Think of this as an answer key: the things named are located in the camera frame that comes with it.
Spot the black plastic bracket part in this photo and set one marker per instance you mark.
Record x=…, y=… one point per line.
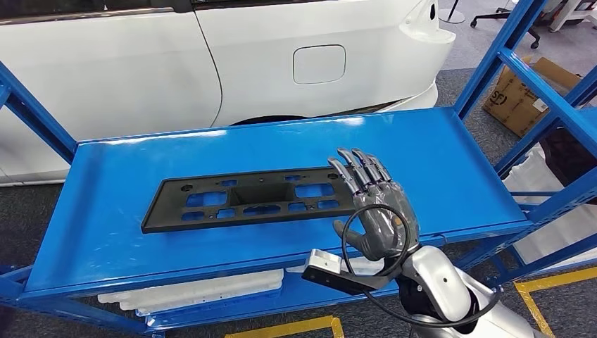
x=163, y=210

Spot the white car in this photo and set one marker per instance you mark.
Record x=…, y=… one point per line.
x=116, y=70

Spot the black office chair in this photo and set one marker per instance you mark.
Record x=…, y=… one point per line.
x=489, y=16

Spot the stanchion with white base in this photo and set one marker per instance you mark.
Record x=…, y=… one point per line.
x=451, y=17

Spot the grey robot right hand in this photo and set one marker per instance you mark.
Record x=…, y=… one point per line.
x=387, y=224

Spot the white table frame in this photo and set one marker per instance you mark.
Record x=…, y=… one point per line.
x=566, y=16

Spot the brown cardboard box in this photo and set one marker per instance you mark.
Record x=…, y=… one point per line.
x=513, y=107

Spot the small white plastic crate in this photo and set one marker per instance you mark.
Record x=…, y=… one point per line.
x=294, y=269

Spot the large white plastic crate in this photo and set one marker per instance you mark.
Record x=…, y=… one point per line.
x=524, y=179

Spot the black plastic tray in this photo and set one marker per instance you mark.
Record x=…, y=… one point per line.
x=569, y=158

